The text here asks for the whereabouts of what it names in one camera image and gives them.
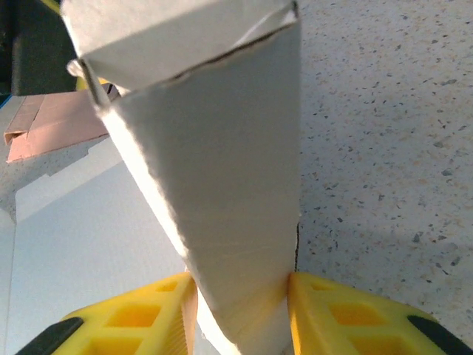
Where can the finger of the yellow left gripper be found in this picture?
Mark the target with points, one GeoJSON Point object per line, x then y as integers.
{"type": "Point", "coordinates": [80, 84]}
{"type": "Point", "coordinates": [53, 4]}

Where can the white paper box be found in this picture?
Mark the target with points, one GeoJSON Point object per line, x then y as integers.
{"type": "Point", "coordinates": [229, 166]}

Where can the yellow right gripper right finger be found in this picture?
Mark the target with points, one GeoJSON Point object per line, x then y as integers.
{"type": "Point", "coordinates": [351, 325]}

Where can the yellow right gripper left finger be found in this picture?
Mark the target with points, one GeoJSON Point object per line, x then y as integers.
{"type": "Point", "coordinates": [140, 318]}

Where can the brown paper box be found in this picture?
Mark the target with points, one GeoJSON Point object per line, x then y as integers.
{"type": "Point", "coordinates": [55, 125]}

